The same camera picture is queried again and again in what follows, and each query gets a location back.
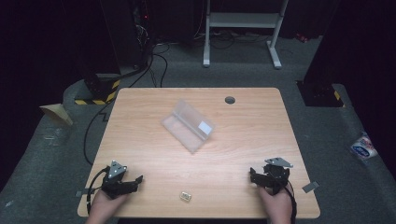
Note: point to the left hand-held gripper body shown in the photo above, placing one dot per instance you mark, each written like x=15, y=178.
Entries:
x=115, y=182

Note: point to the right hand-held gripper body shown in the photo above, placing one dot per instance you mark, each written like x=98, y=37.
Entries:
x=275, y=175

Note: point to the person's left hand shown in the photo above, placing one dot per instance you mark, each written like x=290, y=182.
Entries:
x=104, y=205

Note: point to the person's right hand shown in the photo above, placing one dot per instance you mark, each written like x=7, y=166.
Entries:
x=277, y=207

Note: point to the grey tape strip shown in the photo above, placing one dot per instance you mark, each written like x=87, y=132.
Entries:
x=81, y=193
x=310, y=187

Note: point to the clear plastic hinged box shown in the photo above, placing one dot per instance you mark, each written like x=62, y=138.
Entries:
x=188, y=126

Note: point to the tan cardboard piece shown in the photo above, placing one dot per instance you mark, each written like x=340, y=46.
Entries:
x=57, y=112

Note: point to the black stand base hazard tape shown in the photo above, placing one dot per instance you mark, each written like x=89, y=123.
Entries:
x=320, y=95
x=99, y=90

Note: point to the white blue printed packet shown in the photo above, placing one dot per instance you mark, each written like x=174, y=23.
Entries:
x=363, y=146

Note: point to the small red object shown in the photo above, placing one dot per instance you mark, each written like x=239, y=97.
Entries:
x=301, y=38

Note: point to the dark equipment tower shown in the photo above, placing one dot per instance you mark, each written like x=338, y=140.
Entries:
x=129, y=31

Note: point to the white metal stand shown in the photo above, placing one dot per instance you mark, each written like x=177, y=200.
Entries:
x=244, y=20

